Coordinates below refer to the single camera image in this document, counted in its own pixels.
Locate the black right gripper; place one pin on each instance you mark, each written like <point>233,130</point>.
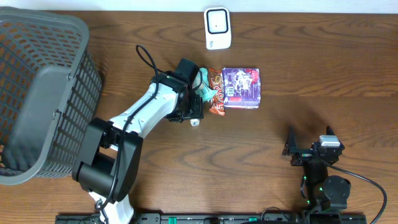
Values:
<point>291,148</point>

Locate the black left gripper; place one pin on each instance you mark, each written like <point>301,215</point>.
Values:
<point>196,104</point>

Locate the teal snack packet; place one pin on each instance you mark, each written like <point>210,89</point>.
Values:
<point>202,86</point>

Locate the red-brown candy bar wrapper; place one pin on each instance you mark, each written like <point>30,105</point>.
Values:
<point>216,83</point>

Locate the purple snack box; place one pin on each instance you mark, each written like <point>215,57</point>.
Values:
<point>241,88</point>

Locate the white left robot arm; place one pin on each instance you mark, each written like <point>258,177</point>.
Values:
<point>108,160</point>

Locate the white barcode scanner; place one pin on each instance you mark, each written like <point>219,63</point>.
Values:
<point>217,28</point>

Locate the grey plastic mesh basket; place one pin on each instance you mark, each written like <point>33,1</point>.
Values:
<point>50,89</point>

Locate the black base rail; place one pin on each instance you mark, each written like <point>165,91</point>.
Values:
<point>155,218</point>

